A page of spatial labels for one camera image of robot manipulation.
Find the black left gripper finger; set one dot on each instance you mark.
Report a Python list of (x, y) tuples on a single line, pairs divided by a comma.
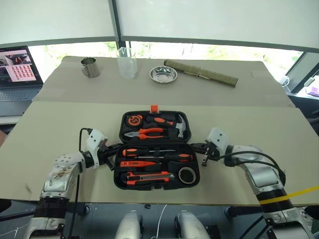
[(111, 164), (116, 146)]

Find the dark rounded shape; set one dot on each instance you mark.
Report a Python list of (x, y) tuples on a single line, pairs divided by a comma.
[(4, 205)]

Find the rolled bamboo mat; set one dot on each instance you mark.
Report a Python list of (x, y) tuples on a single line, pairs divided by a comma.
[(202, 73)]

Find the steel bowl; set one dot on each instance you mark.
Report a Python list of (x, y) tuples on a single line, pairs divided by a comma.
[(163, 74)]

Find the orange black tape measure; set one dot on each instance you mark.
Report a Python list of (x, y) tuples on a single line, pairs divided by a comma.
[(134, 120)]

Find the silver rounded robot leg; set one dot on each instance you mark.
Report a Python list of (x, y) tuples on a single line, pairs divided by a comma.
[(190, 225), (128, 225)]

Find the claw hammer orange grip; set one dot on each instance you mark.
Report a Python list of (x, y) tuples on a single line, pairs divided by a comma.
[(162, 121)]

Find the clear plastic measuring cup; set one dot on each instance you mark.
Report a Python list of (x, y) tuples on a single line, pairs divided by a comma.
[(126, 64)]

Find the steel mug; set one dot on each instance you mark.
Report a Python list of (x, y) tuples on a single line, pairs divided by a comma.
[(91, 67)]

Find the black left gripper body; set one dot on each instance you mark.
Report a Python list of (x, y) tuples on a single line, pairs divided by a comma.
[(103, 155)]

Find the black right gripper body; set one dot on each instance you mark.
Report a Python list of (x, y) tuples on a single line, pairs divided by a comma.
[(211, 154)]

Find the orange voltage tester pen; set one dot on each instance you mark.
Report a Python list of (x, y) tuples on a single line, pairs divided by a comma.
[(134, 163)]

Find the dark window frame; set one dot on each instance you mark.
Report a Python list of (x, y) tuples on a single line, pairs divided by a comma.
[(115, 22)]

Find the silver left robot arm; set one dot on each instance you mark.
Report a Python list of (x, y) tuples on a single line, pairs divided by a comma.
[(59, 174)]

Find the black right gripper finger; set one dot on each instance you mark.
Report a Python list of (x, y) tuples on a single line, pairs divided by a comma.
[(205, 160), (198, 147)]

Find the orange black utility knife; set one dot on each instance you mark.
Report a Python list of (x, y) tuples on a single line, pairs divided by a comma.
[(149, 177)]

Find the black table frame bar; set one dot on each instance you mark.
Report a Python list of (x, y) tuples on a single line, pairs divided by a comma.
[(244, 211)]

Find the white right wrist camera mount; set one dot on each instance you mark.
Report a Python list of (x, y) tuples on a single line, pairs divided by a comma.
[(218, 139)]

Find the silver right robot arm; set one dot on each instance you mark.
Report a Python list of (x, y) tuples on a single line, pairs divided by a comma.
[(264, 174)]

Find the black laptop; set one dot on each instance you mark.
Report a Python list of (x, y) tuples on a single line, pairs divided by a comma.
[(16, 79)]

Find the small white cup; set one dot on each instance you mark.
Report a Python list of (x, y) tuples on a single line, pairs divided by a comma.
[(285, 81)]

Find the black tool case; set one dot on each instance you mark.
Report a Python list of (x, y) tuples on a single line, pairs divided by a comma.
[(154, 184)]

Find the black orange screwdriver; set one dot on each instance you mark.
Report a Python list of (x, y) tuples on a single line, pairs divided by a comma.
[(179, 157), (132, 152)]

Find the black electrical tape roll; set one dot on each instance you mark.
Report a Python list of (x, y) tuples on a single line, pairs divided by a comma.
[(187, 175)]

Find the purple cloth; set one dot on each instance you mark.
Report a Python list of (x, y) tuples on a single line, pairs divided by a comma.
[(314, 90)]

